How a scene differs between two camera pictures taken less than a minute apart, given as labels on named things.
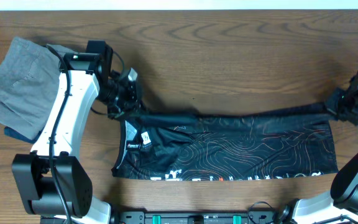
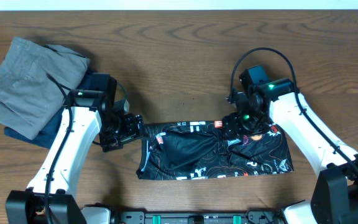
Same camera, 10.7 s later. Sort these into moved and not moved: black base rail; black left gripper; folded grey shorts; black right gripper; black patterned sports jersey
Moved: black right gripper; black left gripper; black patterned sports jersey
Not moved: black base rail; folded grey shorts
